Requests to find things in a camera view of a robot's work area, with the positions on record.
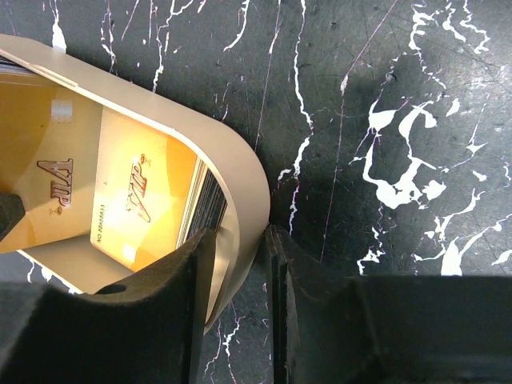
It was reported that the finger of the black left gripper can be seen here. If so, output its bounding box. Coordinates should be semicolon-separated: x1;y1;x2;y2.
0;192;26;240

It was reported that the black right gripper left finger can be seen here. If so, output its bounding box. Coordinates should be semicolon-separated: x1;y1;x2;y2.
1;228;216;383

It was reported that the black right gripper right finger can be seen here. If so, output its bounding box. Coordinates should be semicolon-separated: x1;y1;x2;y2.
264;225;511;383

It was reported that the beige oval card tray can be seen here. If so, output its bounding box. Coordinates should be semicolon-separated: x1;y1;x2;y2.
1;34;270;327

